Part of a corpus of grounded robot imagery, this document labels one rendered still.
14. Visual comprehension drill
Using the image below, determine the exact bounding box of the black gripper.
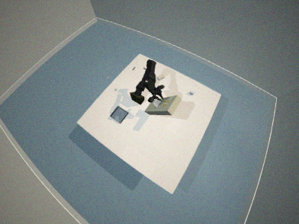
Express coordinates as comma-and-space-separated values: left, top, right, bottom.
148, 85, 165, 103

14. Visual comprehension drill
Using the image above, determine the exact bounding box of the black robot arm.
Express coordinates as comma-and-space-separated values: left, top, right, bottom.
134, 59, 162, 96

